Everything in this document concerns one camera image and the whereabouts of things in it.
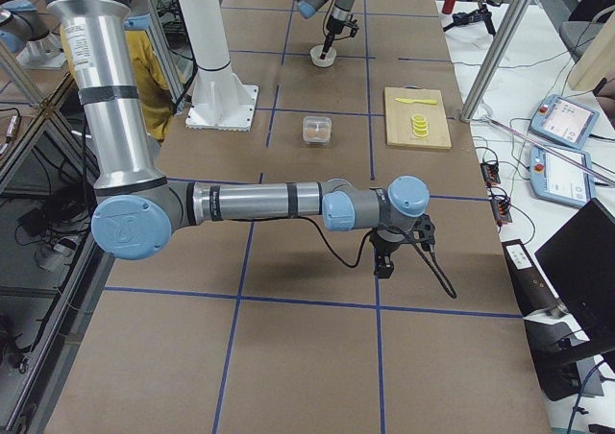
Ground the far teach pendant tablet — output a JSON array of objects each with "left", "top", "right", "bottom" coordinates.
[{"left": 529, "top": 94, "right": 600, "bottom": 150}]

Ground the black laptop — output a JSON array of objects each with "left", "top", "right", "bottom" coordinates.
[{"left": 535, "top": 198, "right": 614, "bottom": 339}]

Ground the white bowl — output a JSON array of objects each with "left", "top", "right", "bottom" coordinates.
[{"left": 309, "top": 45, "right": 337, "bottom": 68}]

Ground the clear plastic egg box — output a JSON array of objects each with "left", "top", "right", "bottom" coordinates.
[{"left": 302, "top": 115, "right": 332, "bottom": 146}]

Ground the person in yellow shirt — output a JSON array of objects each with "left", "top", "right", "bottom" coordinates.
[{"left": 126, "top": 31, "right": 174, "bottom": 142}]

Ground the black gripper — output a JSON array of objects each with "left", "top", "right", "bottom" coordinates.
[
  {"left": 369, "top": 229, "right": 407, "bottom": 278},
  {"left": 322, "top": 16, "right": 346, "bottom": 56}
]

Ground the teach pendant tablet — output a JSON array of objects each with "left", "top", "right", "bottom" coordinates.
[
  {"left": 529, "top": 146, "right": 596, "bottom": 208},
  {"left": 529, "top": 94, "right": 600, "bottom": 150}
]

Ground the yellow plastic knife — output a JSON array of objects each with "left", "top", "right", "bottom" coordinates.
[{"left": 394, "top": 97, "right": 438, "bottom": 106}]

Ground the black tripod stick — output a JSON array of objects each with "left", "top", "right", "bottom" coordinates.
[{"left": 443, "top": 0, "right": 499, "bottom": 36}]

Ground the near teach pendant tablet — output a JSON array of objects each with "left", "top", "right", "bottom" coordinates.
[{"left": 529, "top": 146, "right": 596, "bottom": 208}]

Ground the wooden cutting board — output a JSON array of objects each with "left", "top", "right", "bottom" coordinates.
[{"left": 384, "top": 87, "right": 452, "bottom": 151}]

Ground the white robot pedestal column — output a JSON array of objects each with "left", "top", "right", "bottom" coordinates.
[{"left": 179, "top": 0, "right": 231, "bottom": 73}]

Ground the aluminium frame post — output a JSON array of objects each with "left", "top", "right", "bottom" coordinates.
[{"left": 459, "top": 0, "right": 531, "bottom": 123}]

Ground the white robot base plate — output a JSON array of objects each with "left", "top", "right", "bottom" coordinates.
[{"left": 185, "top": 82, "right": 258, "bottom": 132}]

